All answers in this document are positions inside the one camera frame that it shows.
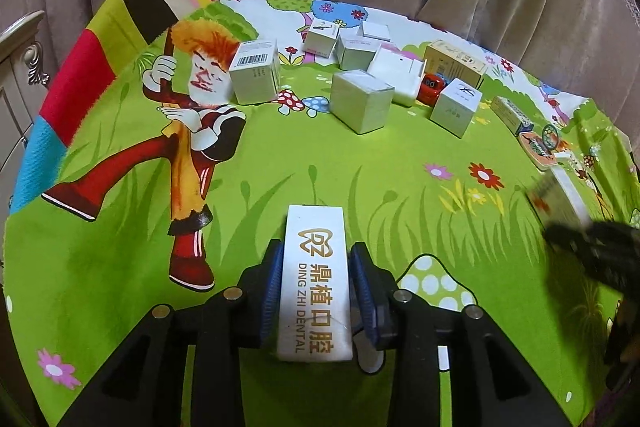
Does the white printed box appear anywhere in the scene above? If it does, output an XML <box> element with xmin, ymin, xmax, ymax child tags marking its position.
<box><xmin>526</xmin><ymin>167</ymin><xmax>596</xmax><ymax>235</ymax></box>

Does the small white box black mark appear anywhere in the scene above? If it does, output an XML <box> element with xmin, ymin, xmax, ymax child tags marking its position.
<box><xmin>302</xmin><ymin>20</ymin><xmax>342</xmax><ymax>59</ymax></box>

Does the wide flat white box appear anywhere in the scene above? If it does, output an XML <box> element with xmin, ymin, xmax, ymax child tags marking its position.
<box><xmin>366</xmin><ymin>43</ymin><xmax>426</xmax><ymax>108</ymax></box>

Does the slim beige box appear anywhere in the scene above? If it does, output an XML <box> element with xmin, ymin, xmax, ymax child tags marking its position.
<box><xmin>489</xmin><ymin>96</ymin><xmax>535</xmax><ymax>136</ymax></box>

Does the long white box gold print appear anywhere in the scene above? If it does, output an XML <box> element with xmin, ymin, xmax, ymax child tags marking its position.
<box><xmin>276</xmin><ymin>204</ymin><xmax>386</xmax><ymax>375</ymax></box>

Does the green cartoon printed blanket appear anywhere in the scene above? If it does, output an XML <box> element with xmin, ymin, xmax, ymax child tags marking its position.
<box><xmin>5</xmin><ymin>0</ymin><xmax>640</xmax><ymax>427</ymax></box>

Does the white box with barcode label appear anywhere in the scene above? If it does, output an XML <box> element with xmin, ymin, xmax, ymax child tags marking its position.
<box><xmin>229</xmin><ymin>39</ymin><xmax>282</xmax><ymax>106</ymax></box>

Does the small flat white box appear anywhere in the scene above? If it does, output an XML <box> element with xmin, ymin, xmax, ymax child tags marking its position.
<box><xmin>357</xmin><ymin>22</ymin><xmax>391</xmax><ymax>42</ymax></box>

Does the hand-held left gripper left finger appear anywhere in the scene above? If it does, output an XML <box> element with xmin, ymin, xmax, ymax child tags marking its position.
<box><xmin>57</xmin><ymin>238</ymin><xmax>286</xmax><ymax>427</ymax></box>

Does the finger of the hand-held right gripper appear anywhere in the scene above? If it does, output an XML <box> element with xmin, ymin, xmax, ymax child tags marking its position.
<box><xmin>544</xmin><ymin>221</ymin><xmax>640</xmax><ymax>293</ymax></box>

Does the large plain white box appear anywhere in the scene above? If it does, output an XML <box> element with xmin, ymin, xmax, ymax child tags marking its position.
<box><xmin>329</xmin><ymin>69</ymin><xmax>394</xmax><ymax>136</ymax></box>

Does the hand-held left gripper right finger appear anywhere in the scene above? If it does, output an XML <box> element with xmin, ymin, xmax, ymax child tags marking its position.
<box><xmin>349</xmin><ymin>242</ymin><xmax>573</xmax><ymax>427</ymax></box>

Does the beige cardboard box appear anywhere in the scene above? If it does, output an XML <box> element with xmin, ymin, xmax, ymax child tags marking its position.
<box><xmin>424</xmin><ymin>39</ymin><xmax>489</xmax><ymax>90</ymax></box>

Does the red toy car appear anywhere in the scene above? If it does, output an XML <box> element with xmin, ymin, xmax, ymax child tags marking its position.
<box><xmin>419</xmin><ymin>73</ymin><xmax>449</xmax><ymax>106</ymax></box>

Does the white cube box black mark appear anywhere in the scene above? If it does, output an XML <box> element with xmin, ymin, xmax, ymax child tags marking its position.
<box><xmin>429</xmin><ymin>78</ymin><xmax>484</xmax><ymax>138</ymax></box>

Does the carved wooden cabinet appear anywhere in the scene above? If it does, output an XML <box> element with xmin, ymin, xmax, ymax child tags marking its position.
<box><xmin>0</xmin><ymin>11</ymin><xmax>53</xmax><ymax>208</ymax></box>

